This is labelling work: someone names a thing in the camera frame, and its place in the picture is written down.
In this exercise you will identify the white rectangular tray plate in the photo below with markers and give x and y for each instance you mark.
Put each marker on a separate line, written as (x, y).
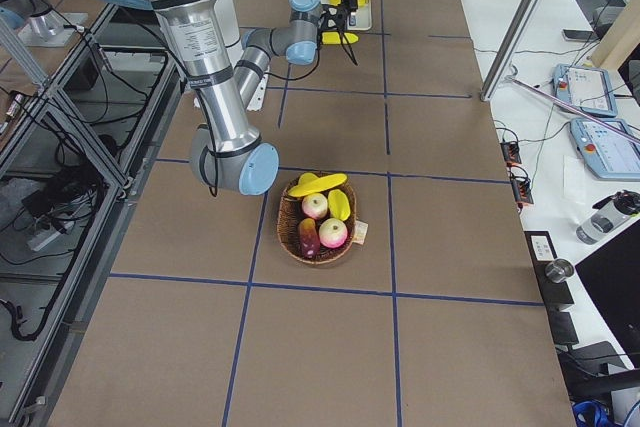
(360, 19)

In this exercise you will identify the brown wicker basket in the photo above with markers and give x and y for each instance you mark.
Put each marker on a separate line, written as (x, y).
(290, 214)

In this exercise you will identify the yellow orange fruit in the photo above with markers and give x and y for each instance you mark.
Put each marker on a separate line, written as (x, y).
(309, 183)

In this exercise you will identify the pink white apple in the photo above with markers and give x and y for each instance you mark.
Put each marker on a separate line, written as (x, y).
(333, 233)
(315, 206)

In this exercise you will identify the paper price tag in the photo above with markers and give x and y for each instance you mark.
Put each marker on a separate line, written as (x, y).
(360, 232)

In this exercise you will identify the dark purple mango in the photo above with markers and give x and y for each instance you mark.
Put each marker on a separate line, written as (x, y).
(309, 241)

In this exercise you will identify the orange black power strip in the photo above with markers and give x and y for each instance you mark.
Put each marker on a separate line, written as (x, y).
(519, 178)

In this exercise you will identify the blue teach pendant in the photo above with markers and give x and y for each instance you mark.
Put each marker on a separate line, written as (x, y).
(607, 155)
(586, 88)

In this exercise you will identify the clear water bottle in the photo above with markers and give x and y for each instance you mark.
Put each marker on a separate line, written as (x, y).
(610, 213)

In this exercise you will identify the black monitor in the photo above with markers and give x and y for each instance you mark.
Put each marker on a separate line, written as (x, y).
(610, 276)

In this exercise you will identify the aluminium frame post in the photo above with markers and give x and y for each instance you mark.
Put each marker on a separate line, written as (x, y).
(522, 17)

